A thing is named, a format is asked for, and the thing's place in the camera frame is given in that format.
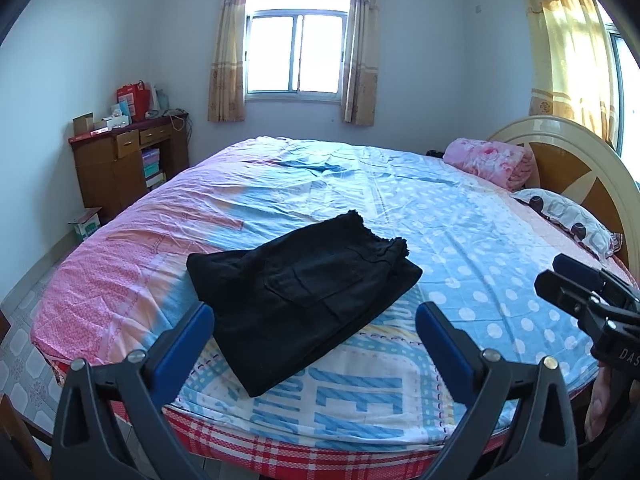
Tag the left beige curtain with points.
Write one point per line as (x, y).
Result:
(226, 94)

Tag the white box on floor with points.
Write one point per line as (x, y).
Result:
(86, 223)

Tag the right beige curtain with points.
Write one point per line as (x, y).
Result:
(360, 77)

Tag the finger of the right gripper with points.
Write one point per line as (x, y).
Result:
(576, 294)
(580, 265)

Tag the wooden bed headboard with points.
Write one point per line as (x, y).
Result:
(572, 161)

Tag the yellow curtain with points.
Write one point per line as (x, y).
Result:
(574, 76)

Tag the cardboard box on desk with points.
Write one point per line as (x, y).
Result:
(83, 124)

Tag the black pants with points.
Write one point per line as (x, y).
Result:
(283, 305)

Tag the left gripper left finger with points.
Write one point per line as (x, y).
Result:
(87, 443)

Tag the pink folded blanket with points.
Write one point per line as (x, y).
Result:
(506, 165)

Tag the brown wooden desk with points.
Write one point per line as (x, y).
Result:
(109, 165)

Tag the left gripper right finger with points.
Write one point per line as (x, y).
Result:
(518, 423)

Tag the person right hand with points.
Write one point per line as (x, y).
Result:
(598, 405)

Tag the beige curtain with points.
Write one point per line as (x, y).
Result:
(226, 94)
(360, 77)

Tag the spotted pillow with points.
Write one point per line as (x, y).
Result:
(575, 220)

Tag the pink blue bed sheet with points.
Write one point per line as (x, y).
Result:
(374, 407)

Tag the window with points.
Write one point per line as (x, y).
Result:
(294, 49)

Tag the red gift bag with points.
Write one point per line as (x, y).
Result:
(138, 99)

